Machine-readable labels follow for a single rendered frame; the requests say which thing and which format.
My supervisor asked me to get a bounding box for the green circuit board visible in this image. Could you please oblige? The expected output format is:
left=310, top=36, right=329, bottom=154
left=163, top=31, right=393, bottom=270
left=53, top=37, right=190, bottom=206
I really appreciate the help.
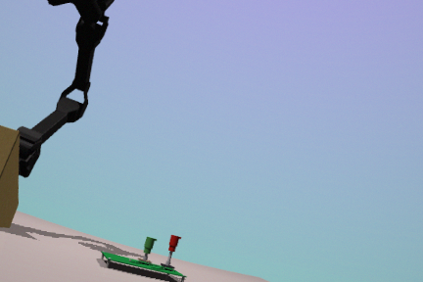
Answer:
left=101, top=235, right=187, bottom=282

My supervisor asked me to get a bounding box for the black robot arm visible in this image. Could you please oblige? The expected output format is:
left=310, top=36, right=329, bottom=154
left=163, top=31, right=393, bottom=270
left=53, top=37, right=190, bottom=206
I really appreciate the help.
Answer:
left=16, top=0, right=115, bottom=178

